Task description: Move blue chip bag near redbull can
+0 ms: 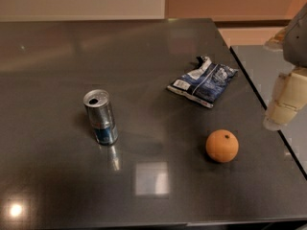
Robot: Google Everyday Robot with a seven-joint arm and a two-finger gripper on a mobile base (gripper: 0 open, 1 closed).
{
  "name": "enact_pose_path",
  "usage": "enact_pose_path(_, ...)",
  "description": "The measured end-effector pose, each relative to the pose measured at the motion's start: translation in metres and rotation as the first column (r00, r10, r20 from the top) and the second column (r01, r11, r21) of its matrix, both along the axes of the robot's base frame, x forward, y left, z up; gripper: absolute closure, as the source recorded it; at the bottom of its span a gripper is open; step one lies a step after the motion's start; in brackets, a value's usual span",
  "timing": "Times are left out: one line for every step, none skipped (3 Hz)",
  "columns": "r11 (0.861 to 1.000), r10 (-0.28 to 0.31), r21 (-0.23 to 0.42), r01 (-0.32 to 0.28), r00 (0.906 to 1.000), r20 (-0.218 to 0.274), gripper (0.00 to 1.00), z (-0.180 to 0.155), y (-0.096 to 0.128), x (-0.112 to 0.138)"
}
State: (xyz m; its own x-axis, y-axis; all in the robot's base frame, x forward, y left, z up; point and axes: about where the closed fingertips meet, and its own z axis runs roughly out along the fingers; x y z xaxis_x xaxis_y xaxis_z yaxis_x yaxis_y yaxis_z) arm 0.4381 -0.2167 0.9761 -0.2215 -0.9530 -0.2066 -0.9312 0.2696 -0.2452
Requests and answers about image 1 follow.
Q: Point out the orange fruit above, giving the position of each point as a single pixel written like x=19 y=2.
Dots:
x=222 y=146

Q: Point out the grey side table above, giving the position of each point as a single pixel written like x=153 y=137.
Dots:
x=266 y=72

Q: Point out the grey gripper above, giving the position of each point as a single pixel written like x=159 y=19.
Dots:
x=297 y=43

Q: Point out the blue chip bag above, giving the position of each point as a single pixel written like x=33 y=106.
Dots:
x=205 y=84

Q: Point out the silver blue redbull can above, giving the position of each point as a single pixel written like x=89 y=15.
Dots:
x=98 y=108

